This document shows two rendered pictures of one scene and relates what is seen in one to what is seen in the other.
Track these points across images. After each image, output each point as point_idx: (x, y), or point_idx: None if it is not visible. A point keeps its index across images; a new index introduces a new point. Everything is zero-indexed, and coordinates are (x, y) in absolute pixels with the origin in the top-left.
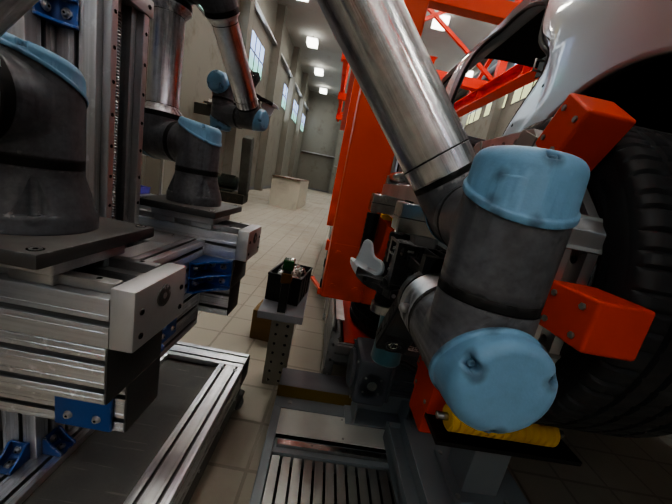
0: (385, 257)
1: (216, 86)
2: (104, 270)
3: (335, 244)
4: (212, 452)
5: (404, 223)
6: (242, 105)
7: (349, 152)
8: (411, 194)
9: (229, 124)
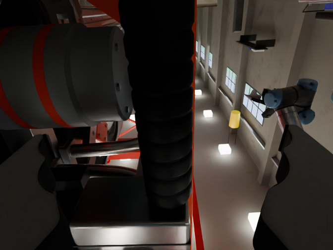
0: (191, 147)
1: (308, 115)
2: None
3: None
4: None
5: (175, 237)
6: (291, 110)
7: (194, 96)
8: None
9: (300, 88)
